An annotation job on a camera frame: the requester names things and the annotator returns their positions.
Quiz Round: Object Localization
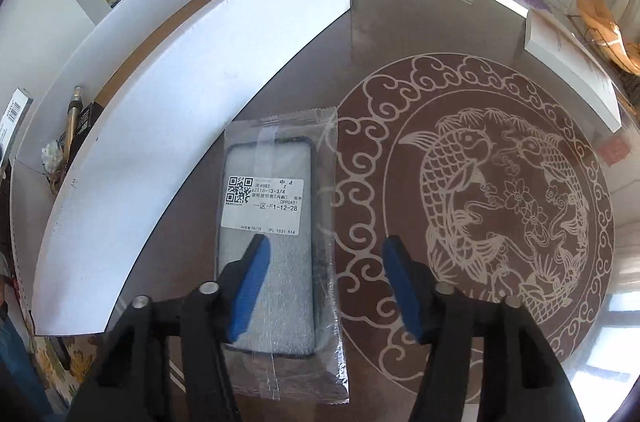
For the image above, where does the flat white box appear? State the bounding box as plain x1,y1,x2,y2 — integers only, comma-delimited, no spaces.
524,8,622,133

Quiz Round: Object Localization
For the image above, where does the orange lounge chair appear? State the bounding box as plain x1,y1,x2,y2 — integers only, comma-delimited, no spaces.
576,0,639,76

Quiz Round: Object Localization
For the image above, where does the cosmetic tube with silver cap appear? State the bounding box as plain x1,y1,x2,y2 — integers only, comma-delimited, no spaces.
63,86,84,164

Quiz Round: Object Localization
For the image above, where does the floral cushion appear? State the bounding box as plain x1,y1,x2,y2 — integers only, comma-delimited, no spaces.
32,334,104,406

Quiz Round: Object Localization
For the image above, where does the black odor removing bar box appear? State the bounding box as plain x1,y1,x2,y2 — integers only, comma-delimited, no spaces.
72,102,104,156

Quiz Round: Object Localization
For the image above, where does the phone case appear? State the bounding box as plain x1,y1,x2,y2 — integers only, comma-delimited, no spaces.
216,108,349,404

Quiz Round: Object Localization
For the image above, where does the large white cardboard box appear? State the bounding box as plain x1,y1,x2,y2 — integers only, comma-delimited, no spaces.
10,0,350,335

